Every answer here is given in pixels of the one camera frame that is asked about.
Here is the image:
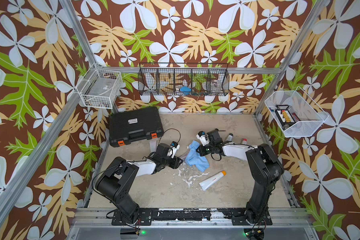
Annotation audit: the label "white tube teal cap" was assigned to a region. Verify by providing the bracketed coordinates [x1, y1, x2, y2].
[150, 141, 157, 153]

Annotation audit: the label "blue microfiber cloth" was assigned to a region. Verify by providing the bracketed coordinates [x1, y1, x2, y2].
[185, 141, 210, 173]

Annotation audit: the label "silver purple toothpaste tube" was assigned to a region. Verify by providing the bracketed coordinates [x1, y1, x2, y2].
[180, 151, 190, 160]

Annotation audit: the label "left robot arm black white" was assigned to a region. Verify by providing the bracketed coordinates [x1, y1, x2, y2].
[92, 142, 184, 225]

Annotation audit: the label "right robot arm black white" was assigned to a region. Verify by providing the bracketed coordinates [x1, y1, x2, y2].
[196, 129, 284, 225]

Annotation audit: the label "white tube grey cap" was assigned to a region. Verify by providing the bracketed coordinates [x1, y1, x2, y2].
[226, 133, 233, 142]

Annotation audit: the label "white tube orange cap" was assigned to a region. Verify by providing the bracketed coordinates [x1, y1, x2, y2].
[199, 171, 227, 191]

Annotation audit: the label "black tool case orange latches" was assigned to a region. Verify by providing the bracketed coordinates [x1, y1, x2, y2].
[109, 107, 164, 148]

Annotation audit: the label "blue object in basket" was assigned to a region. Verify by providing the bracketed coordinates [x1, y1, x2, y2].
[180, 86, 192, 94]

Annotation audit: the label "black box yellow items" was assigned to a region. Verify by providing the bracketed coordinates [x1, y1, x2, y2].
[275, 105, 296, 126]

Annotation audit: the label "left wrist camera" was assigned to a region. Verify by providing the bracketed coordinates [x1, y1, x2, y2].
[168, 141, 180, 159]

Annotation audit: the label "black wire basket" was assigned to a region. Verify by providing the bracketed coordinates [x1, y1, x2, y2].
[137, 63, 230, 97]

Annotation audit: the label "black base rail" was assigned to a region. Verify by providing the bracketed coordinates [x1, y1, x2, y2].
[112, 207, 273, 226]

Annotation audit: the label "white wire basket right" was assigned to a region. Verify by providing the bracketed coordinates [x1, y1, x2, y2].
[265, 87, 329, 138]

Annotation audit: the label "white wire basket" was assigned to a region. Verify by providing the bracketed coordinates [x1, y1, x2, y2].
[265, 87, 329, 138]
[76, 64, 123, 109]

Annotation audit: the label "white wire basket left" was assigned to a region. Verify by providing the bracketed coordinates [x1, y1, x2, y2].
[76, 64, 123, 109]

